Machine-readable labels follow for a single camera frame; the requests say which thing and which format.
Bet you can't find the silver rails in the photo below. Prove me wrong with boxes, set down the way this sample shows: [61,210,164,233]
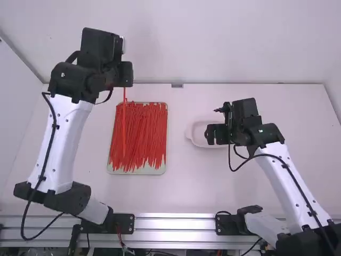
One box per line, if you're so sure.
[0,212,291,251]

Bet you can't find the row of orange cable ties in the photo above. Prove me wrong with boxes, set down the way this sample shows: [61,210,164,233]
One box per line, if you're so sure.
[109,102,168,172]

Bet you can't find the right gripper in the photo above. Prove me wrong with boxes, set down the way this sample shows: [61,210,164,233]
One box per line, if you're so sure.
[204,122,231,147]

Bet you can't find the red wire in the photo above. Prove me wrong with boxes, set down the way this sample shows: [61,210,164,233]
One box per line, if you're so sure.
[116,225,128,250]

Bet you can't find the white dish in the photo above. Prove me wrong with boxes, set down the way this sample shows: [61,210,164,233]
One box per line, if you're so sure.
[184,120,231,150]

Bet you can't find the black cable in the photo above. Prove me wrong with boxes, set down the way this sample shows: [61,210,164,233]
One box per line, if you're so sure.
[92,87,113,105]
[20,196,66,242]
[228,145,270,172]

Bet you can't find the pale tray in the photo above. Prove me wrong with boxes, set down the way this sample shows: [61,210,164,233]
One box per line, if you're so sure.
[106,100,169,176]

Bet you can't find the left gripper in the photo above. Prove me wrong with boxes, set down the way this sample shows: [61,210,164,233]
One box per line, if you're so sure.
[111,61,134,89]

